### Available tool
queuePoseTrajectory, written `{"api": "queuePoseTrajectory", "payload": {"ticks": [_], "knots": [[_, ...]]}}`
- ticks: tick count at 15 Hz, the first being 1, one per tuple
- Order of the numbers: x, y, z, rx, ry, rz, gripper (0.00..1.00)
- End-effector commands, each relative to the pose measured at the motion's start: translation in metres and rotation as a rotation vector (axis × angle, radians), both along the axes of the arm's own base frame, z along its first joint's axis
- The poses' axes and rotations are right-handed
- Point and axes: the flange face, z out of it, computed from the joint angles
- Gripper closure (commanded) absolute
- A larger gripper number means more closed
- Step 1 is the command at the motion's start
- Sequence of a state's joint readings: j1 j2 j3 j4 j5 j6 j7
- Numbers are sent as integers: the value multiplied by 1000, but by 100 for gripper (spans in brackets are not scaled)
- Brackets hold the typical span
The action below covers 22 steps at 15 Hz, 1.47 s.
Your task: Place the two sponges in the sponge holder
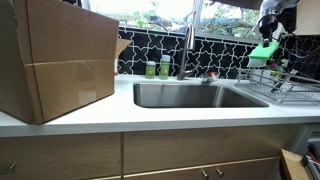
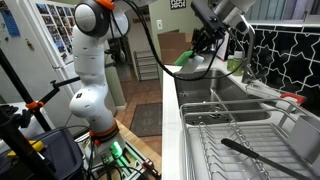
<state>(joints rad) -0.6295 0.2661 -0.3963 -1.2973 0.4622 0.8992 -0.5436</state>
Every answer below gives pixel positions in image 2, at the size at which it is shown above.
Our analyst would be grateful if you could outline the green soap bottle right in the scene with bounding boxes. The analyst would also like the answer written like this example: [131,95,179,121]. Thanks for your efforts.
[232,51,243,76]

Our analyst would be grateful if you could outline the white utensil holder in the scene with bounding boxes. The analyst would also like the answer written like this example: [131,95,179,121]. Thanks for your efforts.
[287,115,320,163]

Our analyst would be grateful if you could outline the dark blue bin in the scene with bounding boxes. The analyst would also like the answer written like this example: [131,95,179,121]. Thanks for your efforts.
[0,128,84,180]

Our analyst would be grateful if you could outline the large cardboard box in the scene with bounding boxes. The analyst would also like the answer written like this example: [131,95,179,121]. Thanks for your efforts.
[158,30,192,65]

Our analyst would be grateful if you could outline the green soap bottle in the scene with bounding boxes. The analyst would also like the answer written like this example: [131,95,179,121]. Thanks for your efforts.
[232,51,243,76]
[227,55,234,71]

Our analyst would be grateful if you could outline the dark floor mat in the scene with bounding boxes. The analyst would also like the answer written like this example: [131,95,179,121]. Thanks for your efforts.
[130,103,162,137]

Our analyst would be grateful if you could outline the green and white sponge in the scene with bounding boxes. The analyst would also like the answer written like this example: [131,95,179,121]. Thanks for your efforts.
[174,50,204,74]

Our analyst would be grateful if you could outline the white refrigerator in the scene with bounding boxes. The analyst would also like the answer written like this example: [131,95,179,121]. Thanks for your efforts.
[0,0,86,127]

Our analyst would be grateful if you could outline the stainless steel sink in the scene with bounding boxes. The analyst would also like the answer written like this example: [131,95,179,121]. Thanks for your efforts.
[175,69,270,125]

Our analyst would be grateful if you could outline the metal dish drying rack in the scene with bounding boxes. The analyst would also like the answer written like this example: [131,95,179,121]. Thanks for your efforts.
[180,99,320,180]

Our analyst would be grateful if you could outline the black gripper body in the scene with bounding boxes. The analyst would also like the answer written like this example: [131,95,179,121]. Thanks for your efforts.
[191,0,227,39]

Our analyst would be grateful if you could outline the chrome kitchen faucet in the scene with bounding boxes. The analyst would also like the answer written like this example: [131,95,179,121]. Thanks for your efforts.
[232,21,256,84]

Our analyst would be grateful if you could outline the wire shelf rack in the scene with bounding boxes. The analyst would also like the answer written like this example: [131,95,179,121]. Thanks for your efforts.
[133,50,159,81]

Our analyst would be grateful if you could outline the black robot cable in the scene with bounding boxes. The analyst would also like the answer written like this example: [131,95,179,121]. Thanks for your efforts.
[109,0,246,82]

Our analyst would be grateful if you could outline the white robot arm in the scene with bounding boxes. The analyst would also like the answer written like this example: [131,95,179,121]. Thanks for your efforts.
[69,0,256,156]

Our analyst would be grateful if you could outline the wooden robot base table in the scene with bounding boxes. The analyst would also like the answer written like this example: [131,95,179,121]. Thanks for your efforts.
[76,121,162,180]

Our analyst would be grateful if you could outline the black camera tripod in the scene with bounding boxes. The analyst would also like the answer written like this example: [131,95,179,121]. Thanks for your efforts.
[0,48,81,180]

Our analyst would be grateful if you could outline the red rimmed sponge holder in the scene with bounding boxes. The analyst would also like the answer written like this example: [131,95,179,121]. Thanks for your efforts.
[246,83,306,111]

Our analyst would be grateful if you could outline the green soap bottle left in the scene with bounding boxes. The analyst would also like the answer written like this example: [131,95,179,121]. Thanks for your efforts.
[227,55,234,71]

